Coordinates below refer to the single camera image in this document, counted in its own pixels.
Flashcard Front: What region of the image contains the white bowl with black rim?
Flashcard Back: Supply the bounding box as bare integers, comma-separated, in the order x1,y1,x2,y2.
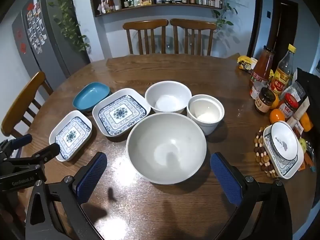
271,121,298,160

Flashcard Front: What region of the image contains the orange fruit front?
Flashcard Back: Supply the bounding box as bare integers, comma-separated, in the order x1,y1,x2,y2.
269,108,286,124

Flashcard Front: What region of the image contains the small white label jar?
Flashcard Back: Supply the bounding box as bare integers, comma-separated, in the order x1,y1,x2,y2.
250,81,265,100

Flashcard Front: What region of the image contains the back wooden chair right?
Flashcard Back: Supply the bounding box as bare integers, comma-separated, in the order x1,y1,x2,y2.
170,18,217,56

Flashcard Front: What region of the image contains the wooden chair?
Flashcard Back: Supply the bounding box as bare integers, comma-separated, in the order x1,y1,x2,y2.
123,19,169,55
1,71,53,138
170,18,217,56

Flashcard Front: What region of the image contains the red lid chili jar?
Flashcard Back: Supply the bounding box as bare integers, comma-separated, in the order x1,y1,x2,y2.
278,93,299,120

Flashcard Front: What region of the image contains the wooden bead trivet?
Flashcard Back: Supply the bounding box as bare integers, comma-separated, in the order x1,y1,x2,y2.
253,126,278,179

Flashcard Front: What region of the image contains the beige tube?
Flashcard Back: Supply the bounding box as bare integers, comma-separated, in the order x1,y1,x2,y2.
291,96,310,128

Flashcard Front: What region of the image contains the small patterned square plate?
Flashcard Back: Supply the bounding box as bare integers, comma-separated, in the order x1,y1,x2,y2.
49,110,93,162

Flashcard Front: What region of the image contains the back wooden chair left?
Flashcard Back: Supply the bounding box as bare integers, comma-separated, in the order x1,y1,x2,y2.
123,19,169,55

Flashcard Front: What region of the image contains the hanging green plant left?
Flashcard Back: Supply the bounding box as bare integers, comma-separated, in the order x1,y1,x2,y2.
48,0,89,51

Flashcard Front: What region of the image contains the orange fruit right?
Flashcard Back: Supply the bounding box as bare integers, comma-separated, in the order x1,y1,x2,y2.
299,112,313,132

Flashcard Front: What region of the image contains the brown sauce jar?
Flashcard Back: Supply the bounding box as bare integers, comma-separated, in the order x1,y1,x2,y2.
254,87,276,114

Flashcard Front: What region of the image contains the hanging green plant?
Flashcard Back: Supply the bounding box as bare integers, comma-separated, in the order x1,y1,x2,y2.
212,0,238,30
48,0,89,51

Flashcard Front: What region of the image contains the medium white bowl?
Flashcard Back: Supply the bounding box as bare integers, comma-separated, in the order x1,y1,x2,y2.
145,81,192,114

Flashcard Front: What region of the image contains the red sauce bottle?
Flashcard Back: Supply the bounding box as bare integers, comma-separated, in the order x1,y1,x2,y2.
249,46,274,88

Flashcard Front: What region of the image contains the vinegar bottle yellow cap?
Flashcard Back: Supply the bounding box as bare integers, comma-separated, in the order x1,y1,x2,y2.
269,44,296,96

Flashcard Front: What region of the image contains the yellow snack packet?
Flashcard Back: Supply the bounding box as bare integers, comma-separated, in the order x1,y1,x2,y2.
237,55,257,73

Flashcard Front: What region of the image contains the black bag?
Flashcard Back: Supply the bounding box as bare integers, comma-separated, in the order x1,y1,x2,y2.
297,68,320,110

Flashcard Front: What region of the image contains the blue dish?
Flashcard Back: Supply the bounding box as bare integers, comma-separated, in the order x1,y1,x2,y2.
73,82,111,112

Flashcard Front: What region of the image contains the small white ramekin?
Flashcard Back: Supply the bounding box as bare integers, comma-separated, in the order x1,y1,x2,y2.
187,94,225,135

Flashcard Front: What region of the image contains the hanging green plant right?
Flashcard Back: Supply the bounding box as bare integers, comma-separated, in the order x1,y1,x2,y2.
212,0,238,30

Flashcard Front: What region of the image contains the orange fruit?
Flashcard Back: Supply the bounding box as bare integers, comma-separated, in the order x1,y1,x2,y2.
269,108,286,124
299,112,313,132

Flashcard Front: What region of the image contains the large white bowl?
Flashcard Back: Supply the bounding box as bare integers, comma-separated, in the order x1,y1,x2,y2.
126,113,207,185

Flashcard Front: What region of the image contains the patterned plate on trivet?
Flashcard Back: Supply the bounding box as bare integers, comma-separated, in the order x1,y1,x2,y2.
263,125,304,179

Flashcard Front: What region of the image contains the grey refrigerator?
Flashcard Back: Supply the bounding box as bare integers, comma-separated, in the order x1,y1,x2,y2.
12,0,89,90

